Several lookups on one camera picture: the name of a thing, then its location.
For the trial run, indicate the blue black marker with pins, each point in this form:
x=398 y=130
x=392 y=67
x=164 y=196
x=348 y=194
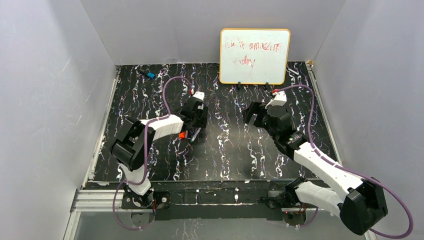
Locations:
x=147 y=74

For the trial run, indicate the white green pen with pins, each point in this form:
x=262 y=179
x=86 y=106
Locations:
x=195 y=135

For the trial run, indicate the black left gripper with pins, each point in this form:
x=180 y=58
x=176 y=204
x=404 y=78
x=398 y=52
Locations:
x=201 y=117

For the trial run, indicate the black orange highlighter pen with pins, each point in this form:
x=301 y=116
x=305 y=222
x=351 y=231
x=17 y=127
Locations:
x=183 y=135

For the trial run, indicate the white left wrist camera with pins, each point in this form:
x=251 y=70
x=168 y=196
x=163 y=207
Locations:
x=198 y=95

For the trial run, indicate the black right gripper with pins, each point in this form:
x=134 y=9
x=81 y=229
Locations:
x=260 y=114

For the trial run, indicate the small white pen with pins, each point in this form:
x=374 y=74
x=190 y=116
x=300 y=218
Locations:
x=293 y=71

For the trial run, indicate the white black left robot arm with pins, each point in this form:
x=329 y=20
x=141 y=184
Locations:
x=133 y=142

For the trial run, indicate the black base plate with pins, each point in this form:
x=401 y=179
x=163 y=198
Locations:
x=235 y=199

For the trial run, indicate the orange framed whiteboard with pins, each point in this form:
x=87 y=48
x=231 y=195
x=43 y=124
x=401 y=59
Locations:
x=253 y=56

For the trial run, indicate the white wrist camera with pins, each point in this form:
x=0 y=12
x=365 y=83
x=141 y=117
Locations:
x=198 y=95
x=278 y=98

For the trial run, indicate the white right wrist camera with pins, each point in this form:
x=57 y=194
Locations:
x=278 y=98

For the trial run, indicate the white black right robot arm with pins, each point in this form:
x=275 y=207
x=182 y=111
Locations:
x=359 y=203

